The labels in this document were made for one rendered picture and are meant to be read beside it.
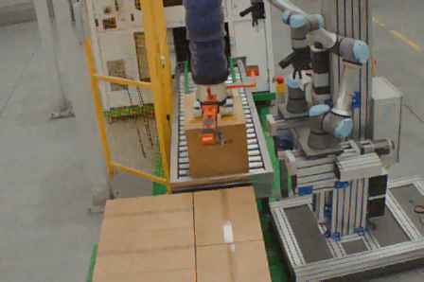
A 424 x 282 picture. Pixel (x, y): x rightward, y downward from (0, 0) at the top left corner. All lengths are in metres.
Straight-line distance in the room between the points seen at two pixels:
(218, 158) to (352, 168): 1.05
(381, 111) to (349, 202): 0.69
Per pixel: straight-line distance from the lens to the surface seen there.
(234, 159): 3.76
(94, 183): 4.65
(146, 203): 3.69
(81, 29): 4.07
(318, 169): 3.17
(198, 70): 3.30
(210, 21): 3.18
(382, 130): 3.39
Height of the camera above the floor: 2.55
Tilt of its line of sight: 28 degrees down
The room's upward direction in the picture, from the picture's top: 6 degrees counter-clockwise
